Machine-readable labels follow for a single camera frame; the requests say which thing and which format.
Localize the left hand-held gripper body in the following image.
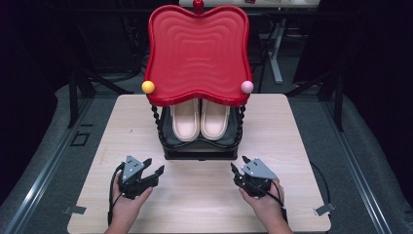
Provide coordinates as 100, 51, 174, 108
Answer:
117, 155, 154, 200

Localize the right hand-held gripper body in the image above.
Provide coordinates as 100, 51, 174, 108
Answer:
236, 157, 279, 199

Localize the pale pink clog shoe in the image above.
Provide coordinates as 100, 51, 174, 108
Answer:
200, 98, 231, 141

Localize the beige clog shoe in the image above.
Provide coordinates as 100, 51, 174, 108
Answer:
169, 98, 201, 143

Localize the red and black shoe rack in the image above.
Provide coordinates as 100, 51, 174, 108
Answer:
141, 0, 255, 162

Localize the person's left hand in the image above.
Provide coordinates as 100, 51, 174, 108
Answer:
111, 172, 154, 226

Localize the person's right hand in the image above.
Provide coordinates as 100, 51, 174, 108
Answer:
238, 176, 286, 226

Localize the grey table clamp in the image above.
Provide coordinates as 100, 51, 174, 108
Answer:
62, 205, 88, 215
313, 202, 337, 217

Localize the black metal stand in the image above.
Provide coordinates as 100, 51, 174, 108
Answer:
67, 63, 134, 130
284, 68, 346, 133

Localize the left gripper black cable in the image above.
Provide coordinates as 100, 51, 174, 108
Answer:
107, 161, 127, 227

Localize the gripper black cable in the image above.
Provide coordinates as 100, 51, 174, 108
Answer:
107, 161, 127, 227
265, 178, 290, 226

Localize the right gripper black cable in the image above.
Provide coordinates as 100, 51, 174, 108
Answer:
265, 178, 290, 226

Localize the thin black cable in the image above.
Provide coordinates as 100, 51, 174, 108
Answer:
309, 160, 332, 205

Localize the aluminium floor rail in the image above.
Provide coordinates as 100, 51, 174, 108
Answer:
319, 97, 394, 234
0, 97, 95, 234

